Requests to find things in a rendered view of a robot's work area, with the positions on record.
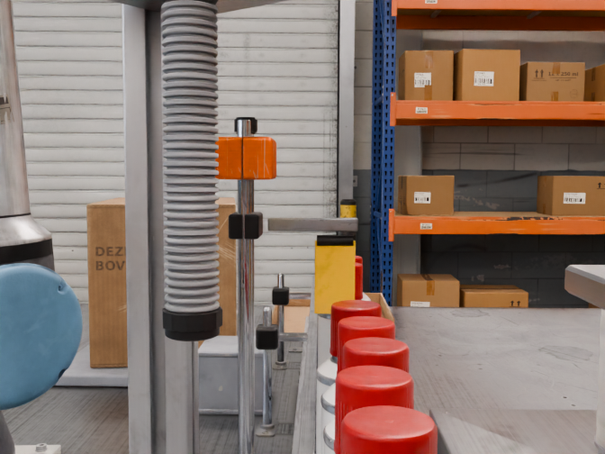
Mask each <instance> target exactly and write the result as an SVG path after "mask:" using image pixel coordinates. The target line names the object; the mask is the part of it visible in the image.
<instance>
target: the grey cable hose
mask: <svg viewBox="0 0 605 454"><path fill-rule="evenodd" d="M162 1H163V3H164V4H163V5H162V6H161V10H162V12H163V14H162V15H161V19H162V20H163V21H164V22H163V23H162V29H163V30H164V31H163V32H162V37H163V38H164V40H163V41H162V46H163V47H165V48H164V49H163V50H162V54H163V55H164V56H165V57H164V58H163V59H162V63H163V64H165V66H164V67H163V68H162V71H163V72H164V73H166V75H164V76H163V77H162V80H163V81H165V82H166V83H165V84H163V85H162V88H163V89H164V90H166V92H165V93H163V94H162V97H163V98H165V99H166V101H164V102H163V106H164V107H166V108H167V109H166V110H164V111H163V114H164V115H165V116H166V117H167V118H165V119H163V123H164V124H166V125H167V127H164V128H163V132H165V133H166V134H167V135H166V136H164V137H163V141H166V142H167V144H165V145H163V149H164V150H167V152H166V153H164V158H166V159H167V161H165V162H163V163H164V167H167V169H166V170H164V175H166V176H167V178H164V183H165V184H167V186H166V187H164V192H167V195H165V196H164V200H166V201H167V204H164V208H165V209H167V212H165V213H164V216H165V217H167V220H166V221H164V225H166V226H167V229H165V230H164V233H165V234H166V235H167V237H166V238H165V242H166V243H167V245H166V246H165V247H164V250H165V251H167V254H165V259H167V262H165V268H168V270H166V271H165V276H166V277H168V278H166V279H165V284H166V285H167V286H166V287H165V292H166V293H167V295H166V296H165V300H166V301H167V303H166V304H165V308H163V309H162V321H163V328H164V329H165V335H166V336H167V337H168V338H169V339H171V340H175V341H206V340H209V339H212V338H214V337H216V336H218V335H219V334H220V327H221V326H222V308H221V307H220V303H219V302H218V301H217V300H219V298H220V295H219V294H217V292H218V291H219V290H220V289H219V286H217V285H216V284H218V283H219V278H218V277H216V276H218V275H219V269H217V267H218V266H219V261H217V260H216V259H218V258H219V253H217V252H216V250H219V245H217V244H216V242H218V241H219V237H217V236H216V234H217V233H219V229H217V228H216V226H217V225H219V221H218V220H215V218H216V217H218V216H219V213H218V212H215V209H218V208H219V205H218V204H216V203H215V201H217V200H219V196H218V195H216V194H215V193H216V192H218V191H219V188H218V187H217V186H215V184H218V183H219V179H218V178H215V176H217V175H219V171H218V170H216V169H215V168H216V167H218V166H219V162H217V161H215V159H217V158H218V157H219V154H218V153H215V151H216V150H218V149H219V146H218V145H216V144H215V142H216V141H219V137H217V136H215V133H218V132H219V129H218V128H215V125H217V124H219V121H218V120H217V119H215V117H216V116H218V115H219V112H218V111H215V108H217V107H218V103H217V102H215V100H217V99H218V98H219V96H218V94H216V93H215V92H216V91H218V86H217V85H215V83H217V82H218V77H216V76H215V75H216V74H217V73H218V69H217V68H216V67H215V66H217V65H218V60H217V59H215V58H216V57H217V56H218V51H217V50H216V49H217V48H218V42H217V41H216V40H217V39H218V34H217V33H216V32H217V31H218V25H217V24H216V23H217V22H218V16H217V15H216V14H217V13H218V8H217V7H216V6H215V5H216V4H217V2H218V0H162Z"/></svg>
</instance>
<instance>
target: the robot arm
mask: <svg viewBox="0 0 605 454"><path fill-rule="evenodd" d="M82 329H83V318H82V312H81V307H80V304H79V302H78V299H77V296H76V294H75V293H74V291H73V290H72V288H71V287H70V286H69V285H68V284H67V282H66V281H65V280H64V279H63V278H62V277H61V276H60V275H59V274H57V273H56V272H55V266H54V255H53V247H52V237H51V233H50V232H49V231H47V230H46V229H45V228H44V227H43V226H41V225H40V224H39V223H38V222H36V221H35V220H34V219H33V218H32V214H31V209H30V198H29V187H28V178H27V167H26V157H25V146H24V136H23V116H22V105H21V95H20V84H19V74H18V63H17V52H16V42H15V31H14V11H13V1H12V0H0V454H15V445H14V440H13V437H12V435H11V433H10V431H9V428H8V426H7V423H6V421H5V417H4V415H3V412H2V410H6V409H11V408H14V407H18V406H21V405H23V404H27V403H29V402H30V401H32V400H34V399H36V398H38V397H39V396H41V395H43V394H44V393H46V392H47V391H48V390H50V389H51V388H52V387H53V386H54V385H55V384H56V383H57V382H58V381H59V379H60V378H61V376H62V375H63V374H64V372H65V371H66V370H67V369H68V368H69V366H70V365H71V363H72V361H73V359H74V357H75V356H76V354H77V350H78V347H79V344H80V341H81V336H82Z"/></svg>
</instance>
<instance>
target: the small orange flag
mask: <svg viewBox="0 0 605 454"><path fill-rule="evenodd" d="M355 256H356V242H355V241H354V236H353V235H317V240H316V241H315V287H314V313H330V309H331V306H332V304H333V303H335V302H338V301H344V300H355Z"/></svg>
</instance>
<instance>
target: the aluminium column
mask: <svg viewBox="0 0 605 454"><path fill-rule="evenodd" d="M162 14H163V12H162V10H161V9H160V12H152V11H149V10H146V9H144V8H139V7H135V6H131V5H125V4H122V70H123V124H124V179H125V233H126V287H127V341H128V396H129V451H130V454H199V379H198V341H179V340H171V339H169V338H168V337H167V336H166V335H165V329H164V328H163V321H162V309H163V308H165V304H166V303H167V301H166V300H165V296H166V295H167V293H166V292H165V287H166V286H167V285H166V284H165V279H166V278H168V277H166V276H165V271H166V270H168V268H165V262H167V259H165V254H167V251H165V250H164V247H165V246H166V245H167V243H166V242H165V238H166V237H167V235H166V234H165V233H164V230H165V229H167V226H166V225H164V221H166V220H167V217H165V216H164V213H165V212H167V209H165V208H164V204H167V201H166V200H164V196H165V195H167V192H164V187H166V186H167V184H165V183H164V178H167V176H166V175H164V170H166V169H167V167H164V163H163V162H165V161H167V159H166V158H164V153H166V152H167V150H164V149H163V145H165V144H167V142H166V141H163V137H164V136H166V135H167V134H166V133H165V132H163V128H164V127H167V125H166V124H164V123H163V119H165V118H167V117H166V116H165V115H164V114H163V111H164V110H166V109H167V108H166V107H164V106H163V102H164V101H166V99H165V98H163V97H162V94H163V93H165V92H166V90H164V89H163V88H162V85H163V84H165V83H166V82H165V81H163V80H162V77H163V76H164V75H166V73H164V72H163V71H162V68H163V67H164V66H165V64H163V63H162V59H163V58H164V57H165V56H164V55H163V54H162V50H163V49H164V48H165V47H163V46H162V41H163V40H164V38H163V37H162V32H163V31H164V30H163V29H162V23H163V22H164V21H163V20H162V19H161V15H162Z"/></svg>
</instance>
